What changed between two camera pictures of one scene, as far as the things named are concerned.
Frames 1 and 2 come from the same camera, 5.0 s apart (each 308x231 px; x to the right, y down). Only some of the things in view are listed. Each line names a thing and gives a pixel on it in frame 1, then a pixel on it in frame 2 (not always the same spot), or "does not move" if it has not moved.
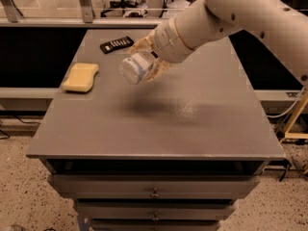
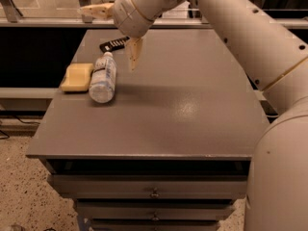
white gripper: x=166 y=41 to x=130 y=15
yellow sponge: x=81 y=77 does not move
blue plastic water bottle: x=135 y=66 to x=102 y=82
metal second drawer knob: x=155 y=218 does not move
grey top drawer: x=153 y=186 does not move
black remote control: x=115 y=44 does not move
